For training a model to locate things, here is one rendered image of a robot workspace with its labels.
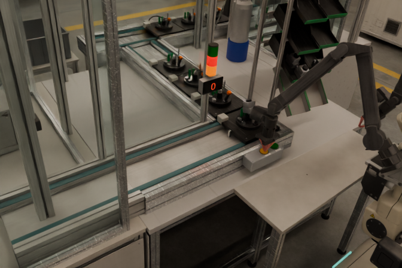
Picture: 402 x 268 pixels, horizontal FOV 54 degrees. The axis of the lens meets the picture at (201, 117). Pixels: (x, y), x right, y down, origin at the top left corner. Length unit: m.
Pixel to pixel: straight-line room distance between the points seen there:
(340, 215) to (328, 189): 1.16
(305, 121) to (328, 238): 0.93
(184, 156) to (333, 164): 0.78
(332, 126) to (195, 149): 0.88
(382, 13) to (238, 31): 3.55
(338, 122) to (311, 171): 0.52
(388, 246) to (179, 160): 1.02
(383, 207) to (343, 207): 1.21
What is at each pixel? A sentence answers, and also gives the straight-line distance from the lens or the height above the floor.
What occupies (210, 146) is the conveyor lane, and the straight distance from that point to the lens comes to 2.00.
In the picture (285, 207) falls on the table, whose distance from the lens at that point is 1.85.
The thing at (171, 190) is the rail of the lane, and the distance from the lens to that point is 1.74.
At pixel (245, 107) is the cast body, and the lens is 2.06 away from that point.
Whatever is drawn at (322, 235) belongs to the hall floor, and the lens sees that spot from 2.96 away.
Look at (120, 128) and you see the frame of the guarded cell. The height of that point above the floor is 1.38.
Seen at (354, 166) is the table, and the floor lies 0.86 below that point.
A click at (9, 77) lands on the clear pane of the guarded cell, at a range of 1.13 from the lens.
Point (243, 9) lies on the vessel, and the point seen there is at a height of 1.26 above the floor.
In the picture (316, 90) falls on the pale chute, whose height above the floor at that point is 1.05.
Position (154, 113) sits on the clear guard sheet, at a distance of 1.88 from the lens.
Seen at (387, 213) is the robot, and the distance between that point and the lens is 2.03.
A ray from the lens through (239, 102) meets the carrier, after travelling 2.27.
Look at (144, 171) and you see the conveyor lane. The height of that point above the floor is 0.92.
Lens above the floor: 2.17
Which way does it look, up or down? 35 degrees down
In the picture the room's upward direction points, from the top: 4 degrees clockwise
